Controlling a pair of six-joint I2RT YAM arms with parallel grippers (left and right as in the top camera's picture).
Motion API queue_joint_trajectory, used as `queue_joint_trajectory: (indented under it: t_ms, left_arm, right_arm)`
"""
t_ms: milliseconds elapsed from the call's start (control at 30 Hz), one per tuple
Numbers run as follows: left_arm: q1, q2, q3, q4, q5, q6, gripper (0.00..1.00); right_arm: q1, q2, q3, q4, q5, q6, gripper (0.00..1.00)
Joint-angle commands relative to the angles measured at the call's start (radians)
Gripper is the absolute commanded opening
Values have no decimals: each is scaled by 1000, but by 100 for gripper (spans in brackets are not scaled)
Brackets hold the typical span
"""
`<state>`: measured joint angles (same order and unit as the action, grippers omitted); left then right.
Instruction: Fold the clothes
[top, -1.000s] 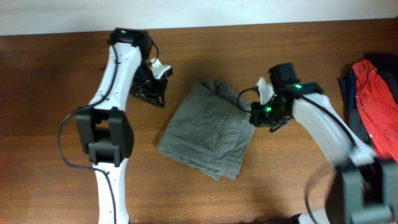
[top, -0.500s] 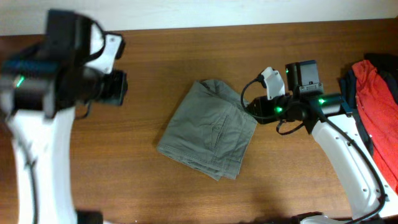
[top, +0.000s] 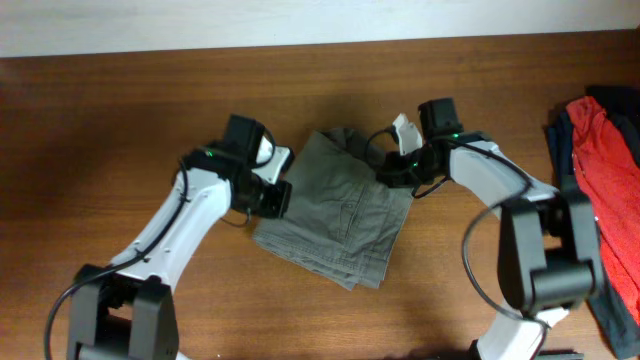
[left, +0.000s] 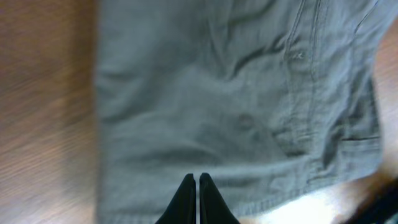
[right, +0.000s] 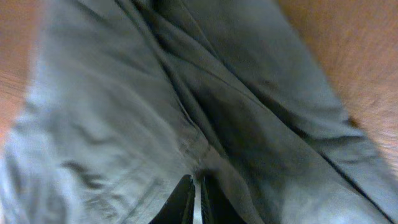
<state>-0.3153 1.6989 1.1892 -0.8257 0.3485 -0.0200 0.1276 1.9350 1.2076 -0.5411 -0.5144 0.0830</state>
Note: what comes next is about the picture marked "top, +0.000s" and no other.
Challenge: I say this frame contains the red garment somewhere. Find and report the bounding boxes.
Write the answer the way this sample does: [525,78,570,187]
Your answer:
[566,96,639,322]

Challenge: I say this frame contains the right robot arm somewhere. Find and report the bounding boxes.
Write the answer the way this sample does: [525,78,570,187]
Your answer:
[376,98,605,360]

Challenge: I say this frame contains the grey shorts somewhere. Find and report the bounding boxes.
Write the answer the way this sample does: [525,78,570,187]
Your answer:
[253,128,413,290]

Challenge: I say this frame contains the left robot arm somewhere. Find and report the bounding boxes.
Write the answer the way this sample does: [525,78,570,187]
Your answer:
[64,115,294,359]

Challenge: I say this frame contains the dark navy garment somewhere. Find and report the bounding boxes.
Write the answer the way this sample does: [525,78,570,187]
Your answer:
[545,85,639,359]

